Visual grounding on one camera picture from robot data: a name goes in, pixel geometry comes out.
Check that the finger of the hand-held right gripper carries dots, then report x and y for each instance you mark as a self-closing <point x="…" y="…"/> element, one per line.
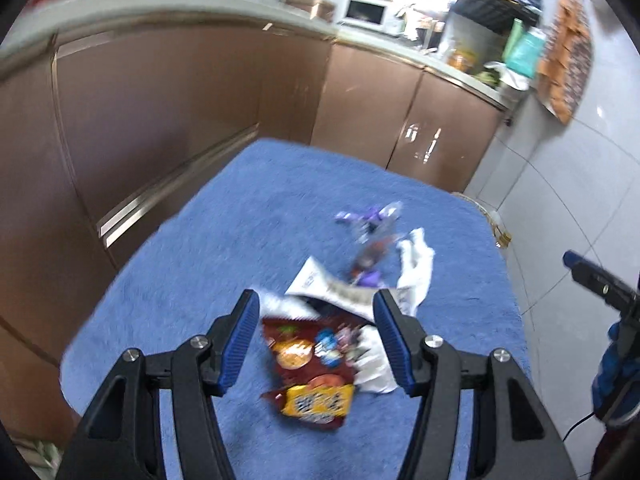
<point x="595" y="277"/>

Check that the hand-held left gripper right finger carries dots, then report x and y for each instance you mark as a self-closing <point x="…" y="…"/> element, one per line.
<point x="392" y="340"/>

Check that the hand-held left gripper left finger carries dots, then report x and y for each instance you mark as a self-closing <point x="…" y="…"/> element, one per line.
<point x="240" y="340"/>

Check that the white crumpled plastic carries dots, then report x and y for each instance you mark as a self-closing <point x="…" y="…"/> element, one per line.
<point x="375" y="367"/>

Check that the dark red snack packet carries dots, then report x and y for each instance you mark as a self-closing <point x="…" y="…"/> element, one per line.
<point x="300" y="335"/>

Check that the small purple wrapper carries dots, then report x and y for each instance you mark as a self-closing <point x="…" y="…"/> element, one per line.
<point x="369" y="277"/>

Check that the white crumpled tissue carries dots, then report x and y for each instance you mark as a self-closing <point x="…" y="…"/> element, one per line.
<point x="417" y="262"/>

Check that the brown candy wrapper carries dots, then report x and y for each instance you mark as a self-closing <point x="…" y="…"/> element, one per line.
<point x="372" y="252"/>

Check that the white printed paper wrapper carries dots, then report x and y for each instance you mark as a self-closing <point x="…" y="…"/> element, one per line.
<point x="320" y="285"/>

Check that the yellow snack packet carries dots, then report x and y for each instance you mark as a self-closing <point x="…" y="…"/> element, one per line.
<point x="317" y="402"/>

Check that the blue fuzzy blanket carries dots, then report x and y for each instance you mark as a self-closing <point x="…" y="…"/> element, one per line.
<point x="275" y="200"/>

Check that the white plastic bag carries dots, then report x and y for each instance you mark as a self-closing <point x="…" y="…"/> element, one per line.
<point x="507" y="75"/>

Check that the green bag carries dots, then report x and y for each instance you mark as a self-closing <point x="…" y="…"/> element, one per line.
<point x="522" y="50"/>

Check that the brown kitchen cabinets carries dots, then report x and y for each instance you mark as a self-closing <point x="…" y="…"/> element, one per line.
<point x="175" y="110"/>

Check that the black crate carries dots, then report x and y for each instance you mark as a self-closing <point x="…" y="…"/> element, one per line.
<point x="487" y="5"/>

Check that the white microwave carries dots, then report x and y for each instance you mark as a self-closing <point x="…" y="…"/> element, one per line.
<point x="364" y="11"/>

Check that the grey kitchen countertop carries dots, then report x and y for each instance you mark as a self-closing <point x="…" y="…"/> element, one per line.
<point x="200" y="2"/>

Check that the brown box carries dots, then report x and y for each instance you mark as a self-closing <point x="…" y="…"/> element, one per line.
<point x="315" y="7"/>

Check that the wall rack of orange packets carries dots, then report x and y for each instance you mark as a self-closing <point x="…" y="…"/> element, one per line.
<point x="565" y="45"/>

